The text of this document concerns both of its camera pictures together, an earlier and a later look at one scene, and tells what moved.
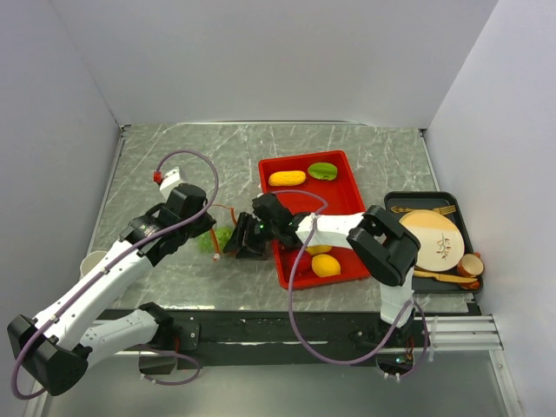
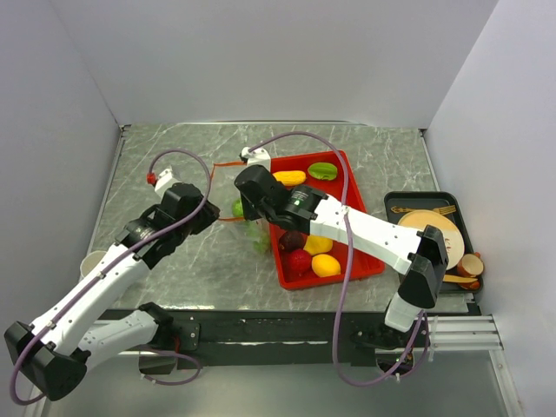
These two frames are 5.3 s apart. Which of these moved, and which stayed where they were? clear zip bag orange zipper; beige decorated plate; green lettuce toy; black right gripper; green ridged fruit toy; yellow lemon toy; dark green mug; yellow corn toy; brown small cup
Moved: clear zip bag orange zipper; green lettuce toy; black right gripper
Stayed: beige decorated plate; dark green mug; green ridged fruit toy; yellow lemon toy; brown small cup; yellow corn toy
